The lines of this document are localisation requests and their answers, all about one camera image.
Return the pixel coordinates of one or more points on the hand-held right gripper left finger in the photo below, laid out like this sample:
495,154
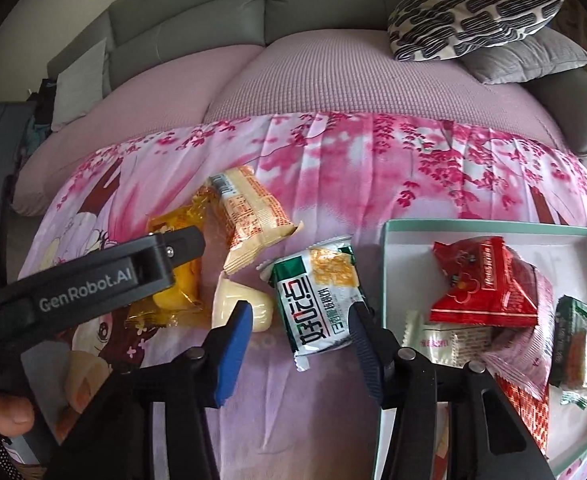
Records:
231,355

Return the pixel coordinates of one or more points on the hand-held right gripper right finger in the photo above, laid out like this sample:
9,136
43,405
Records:
368,355

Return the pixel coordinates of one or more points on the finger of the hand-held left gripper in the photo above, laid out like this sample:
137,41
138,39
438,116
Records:
183,247

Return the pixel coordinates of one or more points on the yellow cake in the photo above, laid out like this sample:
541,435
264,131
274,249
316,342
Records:
183,295

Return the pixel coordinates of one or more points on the green and white snack packet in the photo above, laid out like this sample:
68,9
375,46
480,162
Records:
318,305

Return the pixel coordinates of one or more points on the teal-rimmed white box tray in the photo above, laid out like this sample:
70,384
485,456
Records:
408,260

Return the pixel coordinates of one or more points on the shiny red snack packet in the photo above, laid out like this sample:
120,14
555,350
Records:
483,285

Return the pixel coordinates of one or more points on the translucent pink snack packet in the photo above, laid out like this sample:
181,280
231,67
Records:
523,350

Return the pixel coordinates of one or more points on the red gold-patterned snack packet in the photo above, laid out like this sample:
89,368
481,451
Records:
523,410

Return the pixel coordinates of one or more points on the round pastry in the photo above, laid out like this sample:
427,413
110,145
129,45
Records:
578,350

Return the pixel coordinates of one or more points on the person's left hand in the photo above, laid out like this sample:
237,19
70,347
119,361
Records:
10,412

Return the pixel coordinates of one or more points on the cream jelly cup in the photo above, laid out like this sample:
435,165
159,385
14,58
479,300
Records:
233,300

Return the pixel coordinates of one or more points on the cream and orange snack packet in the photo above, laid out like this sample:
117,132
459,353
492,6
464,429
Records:
251,215

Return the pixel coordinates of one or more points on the pale green snack packet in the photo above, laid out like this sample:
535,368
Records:
448,345

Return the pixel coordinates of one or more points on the pink printed blanket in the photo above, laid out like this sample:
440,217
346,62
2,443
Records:
348,170

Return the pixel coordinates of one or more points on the light grey cushion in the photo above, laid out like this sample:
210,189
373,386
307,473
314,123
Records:
80,85

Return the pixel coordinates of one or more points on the dark clothes pile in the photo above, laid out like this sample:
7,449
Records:
40,105

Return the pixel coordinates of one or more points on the grey sofa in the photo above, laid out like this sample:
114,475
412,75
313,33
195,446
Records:
198,15

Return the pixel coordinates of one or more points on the pink sofa cover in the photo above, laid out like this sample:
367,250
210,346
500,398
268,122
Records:
348,75

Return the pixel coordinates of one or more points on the grey pillow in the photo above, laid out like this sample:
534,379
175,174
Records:
528,60

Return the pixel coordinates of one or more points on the black and white patterned pillow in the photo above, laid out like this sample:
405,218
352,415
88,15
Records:
473,15

